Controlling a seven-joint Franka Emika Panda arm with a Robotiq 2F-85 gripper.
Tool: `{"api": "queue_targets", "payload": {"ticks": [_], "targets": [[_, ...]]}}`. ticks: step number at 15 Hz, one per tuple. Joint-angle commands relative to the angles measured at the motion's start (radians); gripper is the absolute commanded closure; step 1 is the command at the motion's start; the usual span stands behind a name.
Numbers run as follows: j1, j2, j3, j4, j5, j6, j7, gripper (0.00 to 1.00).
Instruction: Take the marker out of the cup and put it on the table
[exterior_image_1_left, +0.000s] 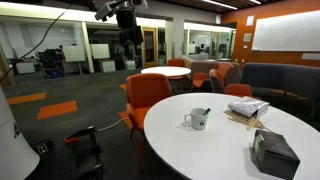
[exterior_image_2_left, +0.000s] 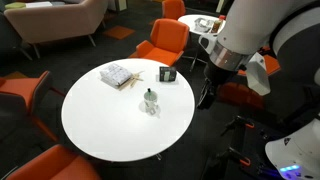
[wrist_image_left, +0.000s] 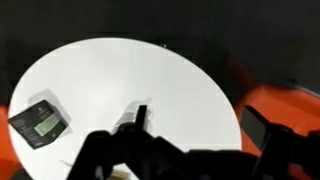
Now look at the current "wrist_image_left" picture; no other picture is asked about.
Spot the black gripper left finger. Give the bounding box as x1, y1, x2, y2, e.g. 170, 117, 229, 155
67, 105, 187, 180

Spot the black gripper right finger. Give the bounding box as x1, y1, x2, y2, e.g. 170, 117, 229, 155
240, 106, 320, 180

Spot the orange chair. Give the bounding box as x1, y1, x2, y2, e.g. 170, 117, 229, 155
234, 85, 320, 180

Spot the round white table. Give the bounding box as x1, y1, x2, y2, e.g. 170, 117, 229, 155
9, 38, 241, 180

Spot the dark green tea packet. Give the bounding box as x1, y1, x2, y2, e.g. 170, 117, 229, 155
9, 100, 68, 149

